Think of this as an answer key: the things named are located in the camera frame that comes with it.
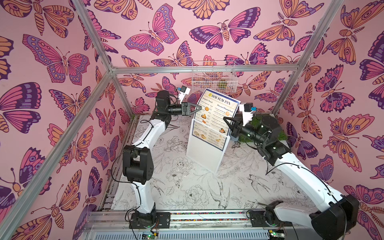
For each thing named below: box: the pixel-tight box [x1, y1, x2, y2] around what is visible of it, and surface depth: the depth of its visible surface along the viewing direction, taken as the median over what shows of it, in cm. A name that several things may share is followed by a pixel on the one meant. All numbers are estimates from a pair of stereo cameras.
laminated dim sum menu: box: [192, 88, 241, 151], surface depth 73 cm
